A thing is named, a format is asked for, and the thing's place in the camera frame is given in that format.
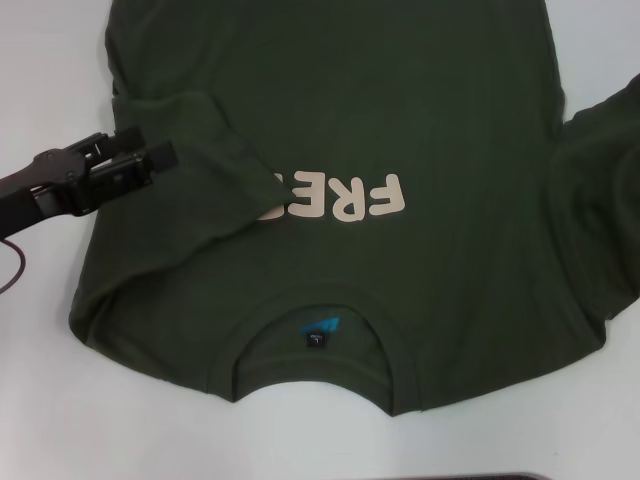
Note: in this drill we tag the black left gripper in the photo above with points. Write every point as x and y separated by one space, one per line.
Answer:
45 185

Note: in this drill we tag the dark green FREE! t-shirt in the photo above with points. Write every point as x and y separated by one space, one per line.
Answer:
350 100

